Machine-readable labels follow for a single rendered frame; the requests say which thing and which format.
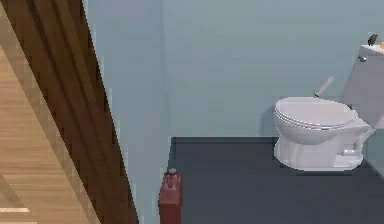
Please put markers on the small orange object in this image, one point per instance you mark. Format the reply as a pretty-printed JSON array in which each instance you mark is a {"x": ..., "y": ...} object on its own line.
[{"x": 382, "y": 45}]

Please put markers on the white toilet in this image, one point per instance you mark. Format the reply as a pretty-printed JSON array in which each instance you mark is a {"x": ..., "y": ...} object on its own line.
[{"x": 316, "y": 130}]

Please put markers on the small dark object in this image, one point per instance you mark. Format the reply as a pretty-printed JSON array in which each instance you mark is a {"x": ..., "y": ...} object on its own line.
[{"x": 372, "y": 39}]

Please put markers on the red gas tank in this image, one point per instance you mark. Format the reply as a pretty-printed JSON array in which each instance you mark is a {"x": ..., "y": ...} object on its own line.
[{"x": 170, "y": 200}]

